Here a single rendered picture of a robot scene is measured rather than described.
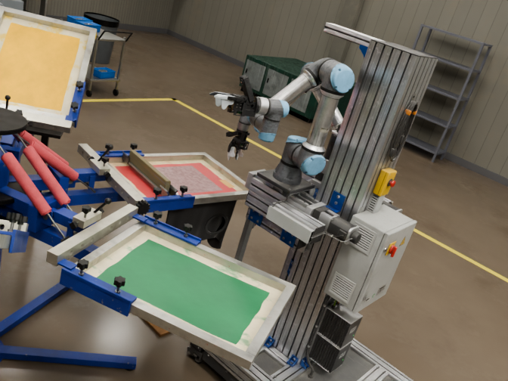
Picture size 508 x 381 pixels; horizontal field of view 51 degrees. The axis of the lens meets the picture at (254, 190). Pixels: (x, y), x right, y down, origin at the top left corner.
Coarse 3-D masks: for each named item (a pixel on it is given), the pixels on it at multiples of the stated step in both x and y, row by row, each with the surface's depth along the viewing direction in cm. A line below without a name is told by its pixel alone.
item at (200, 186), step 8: (136, 184) 291; (144, 184) 294; (176, 184) 305; (184, 184) 308; (192, 184) 311; (200, 184) 314; (208, 184) 317; (216, 184) 320; (224, 184) 323; (144, 192) 285; (152, 192) 288; (192, 192) 301; (200, 192) 304; (208, 192) 307; (216, 192) 310; (224, 192) 313
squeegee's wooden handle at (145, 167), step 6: (132, 150) 305; (132, 156) 304; (138, 156) 300; (132, 162) 305; (138, 162) 300; (144, 162) 295; (138, 168) 300; (144, 168) 295; (150, 168) 291; (144, 174) 296; (150, 174) 291; (156, 174) 286; (162, 174) 287; (150, 180) 291; (156, 180) 287; (162, 180) 283; (168, 180) 282; (168, 186) 282
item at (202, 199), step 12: (144, 156) 321; (156, 156) 327; (168, 156) 332; (180, 156) 339; (192, 156) 345; (204, 156) 350; (216, 168) 341; (240, 180) 327; (228, 192) 306; (240, 192) 311
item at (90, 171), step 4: (88, 168) 274; (80, 172) 266; (84, 172) 268; (88, 172) 269; (92, 172) 270; (80, 176) 266; (84, 176) 268; (88, 176) 269; (96, 176) 272; (100, 176) 273; (104, 176) 275; (76, 180) 266; (84, 180) 269; (88, 180) 270; (96, 180) 273; (100, 180) 275; (104, 180) 276
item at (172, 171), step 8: (120, 168) 305; (128, 168) 308; (160, 168) 320; (168, 168) 323; (176, 168) 327; (184, 168) 330; (192, 168) 333; (200, 168) 337; (128, 176) 298; (136, 176) 300; (168, 176) 312; (176, 176) 315; (184, 176) 319; (192, 176) 322; (200, 176) 325; (208, 176) 328; (216, 176) 332
